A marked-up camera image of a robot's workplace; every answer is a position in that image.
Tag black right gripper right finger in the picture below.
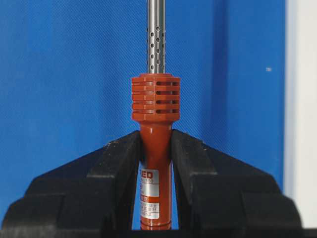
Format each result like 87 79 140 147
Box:
171 130 303 238

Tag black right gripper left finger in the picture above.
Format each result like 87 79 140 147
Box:
0 131 141 238

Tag white foam board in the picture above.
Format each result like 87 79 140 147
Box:
283 0 317 228

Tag red-handled soldering iron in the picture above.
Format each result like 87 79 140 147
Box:
132 0 180 231

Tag blue table cloth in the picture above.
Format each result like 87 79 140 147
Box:
0 0 285 215

